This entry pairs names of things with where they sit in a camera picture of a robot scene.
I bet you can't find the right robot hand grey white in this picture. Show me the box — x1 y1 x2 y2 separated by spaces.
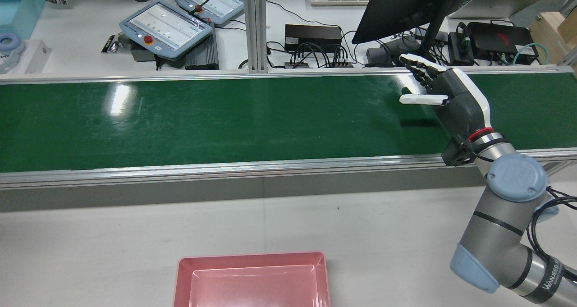
399 53 493 141

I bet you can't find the wooden box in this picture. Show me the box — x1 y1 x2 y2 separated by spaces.
528 10 577 64

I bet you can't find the black rectangular box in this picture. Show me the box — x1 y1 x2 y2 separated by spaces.
285 24 342 53

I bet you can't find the black finned power box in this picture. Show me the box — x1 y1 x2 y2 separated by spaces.
185 22 220 70

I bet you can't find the pink plastic box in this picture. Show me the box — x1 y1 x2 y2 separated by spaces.
173 252 331 307

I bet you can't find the grey metal box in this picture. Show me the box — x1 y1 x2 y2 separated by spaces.
131 43 159 63

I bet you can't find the white cardboard box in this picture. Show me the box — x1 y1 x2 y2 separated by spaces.
20 40 52 73

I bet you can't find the black power adapter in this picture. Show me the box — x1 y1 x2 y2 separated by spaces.
448 31 475 67

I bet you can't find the black device with logo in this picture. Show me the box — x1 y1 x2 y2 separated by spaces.
467 22 539 65

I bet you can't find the silver laptop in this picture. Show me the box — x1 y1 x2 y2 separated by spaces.
448 0 551 20

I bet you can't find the black monitor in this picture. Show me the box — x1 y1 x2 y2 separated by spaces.
352 0 478 67

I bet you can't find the green conveyor belt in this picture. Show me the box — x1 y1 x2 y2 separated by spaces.
0 65 577 213

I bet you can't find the teach pendant with red button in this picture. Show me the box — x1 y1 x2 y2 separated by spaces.
119 0 213 60

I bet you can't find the clear bag with black header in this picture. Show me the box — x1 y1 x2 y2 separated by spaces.
101 32 136 54

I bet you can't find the translucent blue container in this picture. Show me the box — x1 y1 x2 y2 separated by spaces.
0 0 46 40

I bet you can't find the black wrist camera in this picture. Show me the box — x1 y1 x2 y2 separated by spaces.
441 138 479 167

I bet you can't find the teal cable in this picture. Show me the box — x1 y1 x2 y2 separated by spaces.
513 42 549 65

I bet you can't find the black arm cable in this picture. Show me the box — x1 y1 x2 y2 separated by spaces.
530 185 577 283

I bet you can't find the black hub with cables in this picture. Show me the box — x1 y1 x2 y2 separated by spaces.
284 60 355 69

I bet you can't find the silver metal post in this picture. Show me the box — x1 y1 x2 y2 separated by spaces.
243 0 269 74

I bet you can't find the teach pendant with black cable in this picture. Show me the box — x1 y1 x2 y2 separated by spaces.
174 0 246 26

